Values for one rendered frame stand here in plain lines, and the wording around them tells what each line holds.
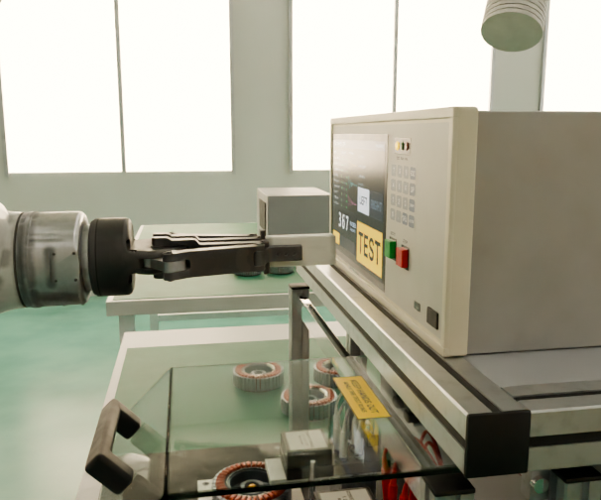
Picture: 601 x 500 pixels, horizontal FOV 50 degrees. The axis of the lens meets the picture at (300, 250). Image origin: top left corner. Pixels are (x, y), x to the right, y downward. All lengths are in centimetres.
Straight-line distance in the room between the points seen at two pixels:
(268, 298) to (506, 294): 173
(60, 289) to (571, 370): 44
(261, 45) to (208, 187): 121
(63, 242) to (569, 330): 45
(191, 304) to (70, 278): 164
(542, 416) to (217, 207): 496
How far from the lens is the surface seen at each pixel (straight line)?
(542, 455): 50
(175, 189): 534
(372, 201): 74
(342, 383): 63
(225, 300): 224
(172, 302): 224
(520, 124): 56
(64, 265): 61
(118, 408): 61
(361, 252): 79
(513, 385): 52
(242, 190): 536
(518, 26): 191
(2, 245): 62
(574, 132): 58
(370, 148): 75
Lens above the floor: 130
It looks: 10 degrees down
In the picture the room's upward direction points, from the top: straight up
